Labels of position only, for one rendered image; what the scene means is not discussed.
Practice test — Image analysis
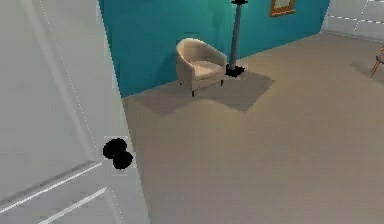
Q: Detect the black floor lamp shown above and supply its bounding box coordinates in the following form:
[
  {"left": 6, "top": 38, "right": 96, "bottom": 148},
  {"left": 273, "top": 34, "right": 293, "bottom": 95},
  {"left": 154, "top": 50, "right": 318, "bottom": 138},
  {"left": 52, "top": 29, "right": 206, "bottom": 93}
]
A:
[{"left": 224, "top": 0, "right": 249, "bottom": 79}]

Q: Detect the beige armchair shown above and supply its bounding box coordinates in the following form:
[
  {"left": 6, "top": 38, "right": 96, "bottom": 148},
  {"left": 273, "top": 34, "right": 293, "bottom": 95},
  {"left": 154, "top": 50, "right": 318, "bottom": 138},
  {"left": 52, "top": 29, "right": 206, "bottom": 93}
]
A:
[{"left": 175, "top": 37, "right": 228, "bottom": 98}]

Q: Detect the black door knob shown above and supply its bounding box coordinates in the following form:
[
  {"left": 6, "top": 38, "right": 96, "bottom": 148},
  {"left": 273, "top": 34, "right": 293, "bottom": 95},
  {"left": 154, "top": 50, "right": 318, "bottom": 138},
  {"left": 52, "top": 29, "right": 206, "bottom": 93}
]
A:
[{"left": 102, "top": 137, "right": 135, "bottom": 171}]

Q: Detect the wooden framed picture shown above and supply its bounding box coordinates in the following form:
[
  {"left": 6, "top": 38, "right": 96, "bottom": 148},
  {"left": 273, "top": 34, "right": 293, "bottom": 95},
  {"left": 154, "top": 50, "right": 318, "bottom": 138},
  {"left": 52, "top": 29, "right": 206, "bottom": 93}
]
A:
[{"left": 269, "top": 0, "right": 297, "bottom": 18}]

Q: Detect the white room door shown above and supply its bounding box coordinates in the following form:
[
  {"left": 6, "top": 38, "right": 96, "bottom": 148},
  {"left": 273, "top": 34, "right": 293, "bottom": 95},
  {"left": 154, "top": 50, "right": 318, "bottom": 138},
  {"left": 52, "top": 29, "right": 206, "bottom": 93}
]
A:
[{"left": 0, "top": 0, "right": 151, "bottom": 224}]

